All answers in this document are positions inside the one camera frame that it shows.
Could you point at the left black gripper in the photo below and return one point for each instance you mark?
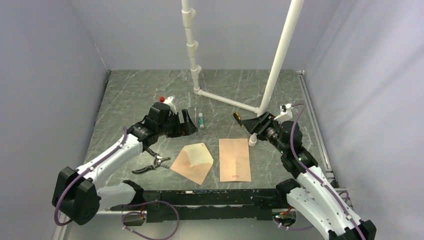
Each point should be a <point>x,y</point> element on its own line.
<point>182,129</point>

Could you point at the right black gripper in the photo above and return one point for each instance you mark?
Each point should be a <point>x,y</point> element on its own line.
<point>259,125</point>

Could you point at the green white glue stick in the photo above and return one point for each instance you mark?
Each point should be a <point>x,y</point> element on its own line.
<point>201,120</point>

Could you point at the tan envelope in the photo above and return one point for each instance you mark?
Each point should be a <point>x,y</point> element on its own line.
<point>193,162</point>

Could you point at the tan paper letter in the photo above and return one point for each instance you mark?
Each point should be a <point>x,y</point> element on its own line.
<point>234,160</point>

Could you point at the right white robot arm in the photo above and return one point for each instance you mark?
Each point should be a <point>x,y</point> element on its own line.
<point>308,191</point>

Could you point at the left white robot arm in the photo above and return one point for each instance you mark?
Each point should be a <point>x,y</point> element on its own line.
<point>78,196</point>

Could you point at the yellow black screwdriver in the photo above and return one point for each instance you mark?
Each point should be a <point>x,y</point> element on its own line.
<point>238,118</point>

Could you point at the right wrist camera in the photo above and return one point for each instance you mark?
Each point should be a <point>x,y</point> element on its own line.
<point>285,113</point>

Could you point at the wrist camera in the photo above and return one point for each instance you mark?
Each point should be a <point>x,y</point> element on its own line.
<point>285,113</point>
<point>171,101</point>

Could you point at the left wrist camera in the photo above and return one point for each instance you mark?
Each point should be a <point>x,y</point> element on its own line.
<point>171,101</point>

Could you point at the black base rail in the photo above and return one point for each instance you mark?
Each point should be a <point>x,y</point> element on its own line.
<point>262,204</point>

